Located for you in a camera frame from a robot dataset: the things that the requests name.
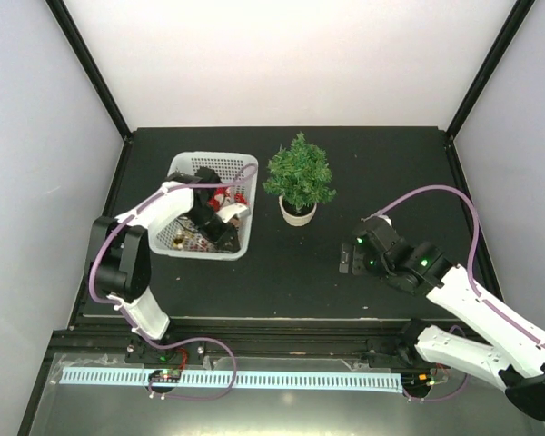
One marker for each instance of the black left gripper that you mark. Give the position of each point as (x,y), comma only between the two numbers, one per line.
(220,240)

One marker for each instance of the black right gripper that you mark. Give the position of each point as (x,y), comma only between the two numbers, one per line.
(356,267)

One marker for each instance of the white perforated plastic basket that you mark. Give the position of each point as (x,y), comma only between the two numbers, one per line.
(240,169)

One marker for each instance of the small green christmas tree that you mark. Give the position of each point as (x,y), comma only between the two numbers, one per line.
(300,175)

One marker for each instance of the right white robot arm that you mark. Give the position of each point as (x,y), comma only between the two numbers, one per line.
(511,354)

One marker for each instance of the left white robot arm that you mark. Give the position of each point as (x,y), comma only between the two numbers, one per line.
(118,267)

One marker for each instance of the white tree pot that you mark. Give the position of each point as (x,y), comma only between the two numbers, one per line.
(299,219)

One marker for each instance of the gold bell ornament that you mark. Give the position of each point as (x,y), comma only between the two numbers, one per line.
(180,239)

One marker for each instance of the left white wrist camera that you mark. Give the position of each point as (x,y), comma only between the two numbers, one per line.
(234,213)

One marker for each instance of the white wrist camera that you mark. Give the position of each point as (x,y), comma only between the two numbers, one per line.
(379,218)
(234,213)

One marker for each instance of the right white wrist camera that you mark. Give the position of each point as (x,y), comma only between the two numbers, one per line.
(379,218)

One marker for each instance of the white slotted cable duct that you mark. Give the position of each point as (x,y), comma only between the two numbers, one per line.
(220,380)

